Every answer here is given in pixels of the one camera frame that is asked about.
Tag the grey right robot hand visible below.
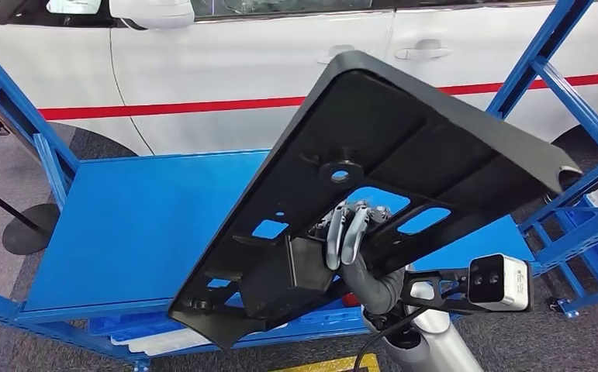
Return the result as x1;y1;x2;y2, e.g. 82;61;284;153
319;200;393;315

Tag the black plastic panel part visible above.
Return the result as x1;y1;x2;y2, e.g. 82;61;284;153
168;50;583;352

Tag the blue metal shelf rack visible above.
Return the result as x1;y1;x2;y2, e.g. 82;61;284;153
0;0;598;372
544;171;598;319

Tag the white car with red stripe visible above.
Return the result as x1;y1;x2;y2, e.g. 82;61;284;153
0;0;598;181

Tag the black stanchion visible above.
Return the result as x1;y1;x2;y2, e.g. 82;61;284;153
0;176;62;257

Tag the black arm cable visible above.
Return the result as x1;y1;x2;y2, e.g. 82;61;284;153
352;307;428;372

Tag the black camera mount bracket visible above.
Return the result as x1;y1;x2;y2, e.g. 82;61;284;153
400;267;477;315

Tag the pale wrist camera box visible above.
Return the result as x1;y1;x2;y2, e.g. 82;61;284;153
467;253;534;313

